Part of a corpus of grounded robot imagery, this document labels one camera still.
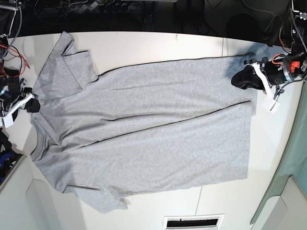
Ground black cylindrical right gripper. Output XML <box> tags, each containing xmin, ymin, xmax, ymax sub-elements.
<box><xmin>0</xmin><ymin>78</ymin><xmax>40</xmax><ymax>113</ymax></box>

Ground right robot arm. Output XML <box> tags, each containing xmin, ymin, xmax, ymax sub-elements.
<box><xmin>0</xmin><ymin>0</ymin><xmax>40</xmax><ymax>117</ymax></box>

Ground grey t-shirt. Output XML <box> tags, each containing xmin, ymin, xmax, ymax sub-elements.
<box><xmin>31</xmin><ymin>32</ymin><xmax>257</xmax><ymax>213</ymax></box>

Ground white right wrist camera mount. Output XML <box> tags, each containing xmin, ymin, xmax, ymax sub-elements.
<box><xmin>0</xmin><ymin>93</ymin><xmax>35</xmax><ymax>128</ymax></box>

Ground blue and black cable bundle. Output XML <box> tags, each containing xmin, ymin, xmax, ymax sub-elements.
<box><xmin>0</xmin><ymin>128</ymin><xmax>22</xmax><ymax>183</ymax></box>

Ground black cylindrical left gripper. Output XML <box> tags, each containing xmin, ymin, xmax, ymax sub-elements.
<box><xmin>231</xmin><ymin>55</ymin><xmax>307</xmax><ymax>90</ymax></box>

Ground white slotted vent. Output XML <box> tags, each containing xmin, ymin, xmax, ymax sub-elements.
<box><xmin>163</xmin><ymin>214</ymin><xmax>224</xmax><ymax>230</ymax></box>

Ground grey cables behind table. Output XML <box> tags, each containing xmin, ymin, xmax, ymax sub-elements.
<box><xmin>206</xmin><ymin>0</ymin><xmax>292</xmax><ymax>41</ymax></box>

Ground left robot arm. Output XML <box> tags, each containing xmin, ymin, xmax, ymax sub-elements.
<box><xmin>231</xmin><ymin>0</ymin><xmax>307</xmax><ymax>94</ymax></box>

